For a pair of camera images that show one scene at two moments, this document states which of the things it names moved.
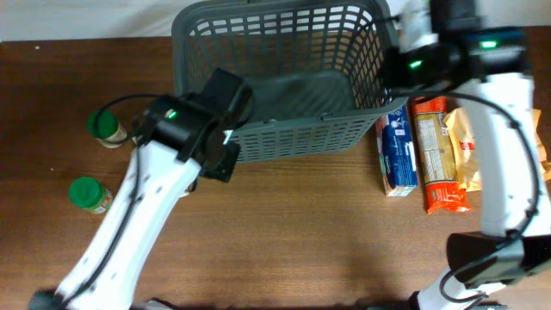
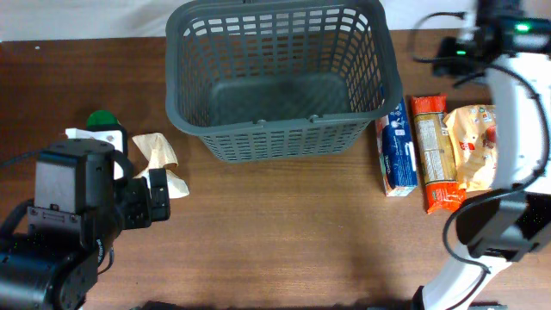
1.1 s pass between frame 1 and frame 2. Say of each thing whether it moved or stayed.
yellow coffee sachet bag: stayed
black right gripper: moved
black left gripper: moved
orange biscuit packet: stayed
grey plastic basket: stayed
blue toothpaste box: stayed
